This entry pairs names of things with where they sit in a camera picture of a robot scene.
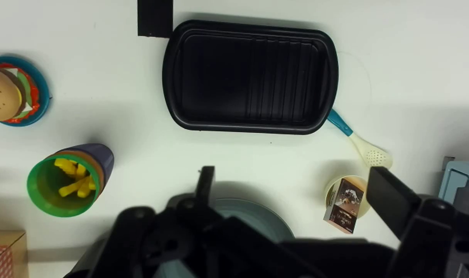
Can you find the toy hamburger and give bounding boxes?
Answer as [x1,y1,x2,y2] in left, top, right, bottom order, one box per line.
[0,61,40,123]

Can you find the blue plastic cup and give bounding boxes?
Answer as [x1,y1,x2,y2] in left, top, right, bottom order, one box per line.
[71,142,116,182]

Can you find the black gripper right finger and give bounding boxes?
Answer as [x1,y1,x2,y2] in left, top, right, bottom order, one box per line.
[366,165,423,244]

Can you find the white spoon with blue handle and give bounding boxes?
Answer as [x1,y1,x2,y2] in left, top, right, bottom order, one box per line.
[326,108,395,171]

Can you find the brown coffee packet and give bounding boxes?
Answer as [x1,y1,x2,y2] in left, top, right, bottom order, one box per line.
[324,176,369,236]

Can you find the black griddle tray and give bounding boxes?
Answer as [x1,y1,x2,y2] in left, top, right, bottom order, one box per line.
[162,18,341,135]

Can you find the yellow toy fries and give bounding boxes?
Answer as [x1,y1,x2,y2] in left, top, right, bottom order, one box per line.
[53,157,99,199]

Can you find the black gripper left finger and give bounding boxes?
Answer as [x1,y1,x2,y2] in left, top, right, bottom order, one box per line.
[195,165,216,207]

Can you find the grey round plate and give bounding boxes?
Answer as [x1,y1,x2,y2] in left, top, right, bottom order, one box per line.
[164,191,298,278]

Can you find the small teal toy plate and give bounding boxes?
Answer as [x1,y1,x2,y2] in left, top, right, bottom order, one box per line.
[0,52,54,128]

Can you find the green plastic cup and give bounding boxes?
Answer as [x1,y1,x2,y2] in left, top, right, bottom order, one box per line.
[26,148,104,219]

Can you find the black rectangular block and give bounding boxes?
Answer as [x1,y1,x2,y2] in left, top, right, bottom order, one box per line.
[136,0,174,38]

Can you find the tan toy box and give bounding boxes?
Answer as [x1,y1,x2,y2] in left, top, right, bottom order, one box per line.
[0,228,29,278]

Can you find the light blue toaster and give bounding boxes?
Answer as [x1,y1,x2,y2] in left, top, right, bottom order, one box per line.
[437,156,469,217]

